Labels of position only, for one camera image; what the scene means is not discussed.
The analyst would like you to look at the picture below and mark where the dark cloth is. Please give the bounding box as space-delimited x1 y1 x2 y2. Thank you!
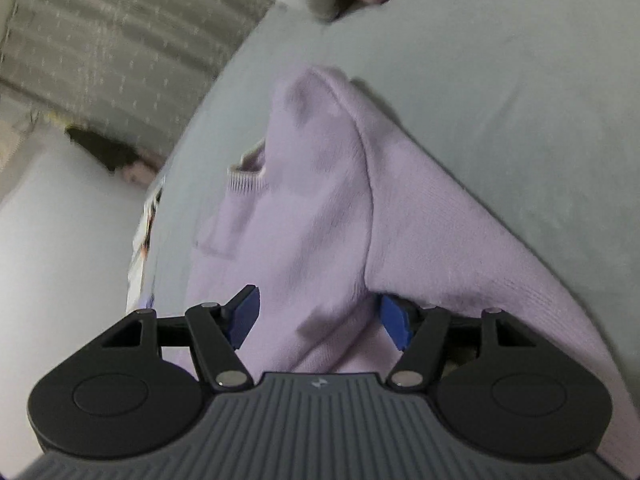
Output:
65 126 151 175

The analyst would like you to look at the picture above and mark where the grey patterned curtain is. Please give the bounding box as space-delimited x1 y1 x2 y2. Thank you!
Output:
0 0 275 162

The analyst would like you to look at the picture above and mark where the lilac knit sweater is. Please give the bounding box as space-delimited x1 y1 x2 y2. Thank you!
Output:
156 64 632 463

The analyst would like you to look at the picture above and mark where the white printed cloth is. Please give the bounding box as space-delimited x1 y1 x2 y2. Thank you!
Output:
124 179 167 313

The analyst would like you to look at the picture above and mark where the pale pink cloth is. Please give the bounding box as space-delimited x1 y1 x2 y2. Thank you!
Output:
116 156 167 190

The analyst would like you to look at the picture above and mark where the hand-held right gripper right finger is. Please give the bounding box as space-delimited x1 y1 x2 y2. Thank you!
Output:
377 294 542 391

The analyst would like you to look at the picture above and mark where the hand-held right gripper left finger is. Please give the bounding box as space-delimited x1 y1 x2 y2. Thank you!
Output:
100 284 262 392

